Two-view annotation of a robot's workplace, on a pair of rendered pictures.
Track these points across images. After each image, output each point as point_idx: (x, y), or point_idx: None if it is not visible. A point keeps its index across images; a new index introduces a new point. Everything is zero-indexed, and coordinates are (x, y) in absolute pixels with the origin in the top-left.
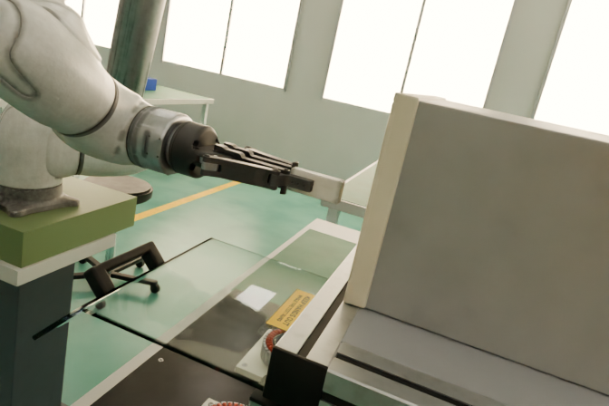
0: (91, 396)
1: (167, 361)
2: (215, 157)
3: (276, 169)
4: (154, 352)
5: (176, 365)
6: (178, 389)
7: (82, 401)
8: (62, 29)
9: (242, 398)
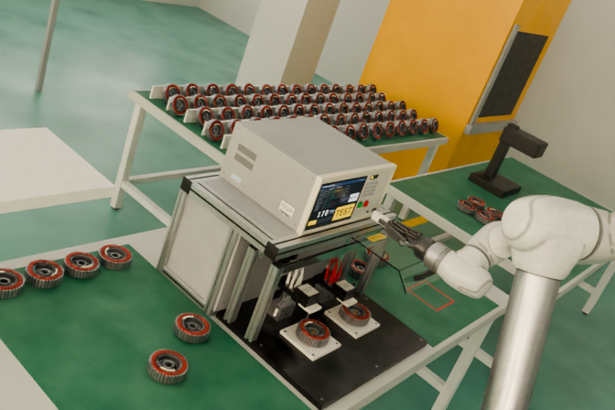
0: (403, 369)
1: (373, 364)
2: (418, 232)
3: (397, 221)
4: (377, 382)
5: (369, 361)
6: (368, 349)
7: (405, 368)
8: (488, 224)
9: (339, 335)
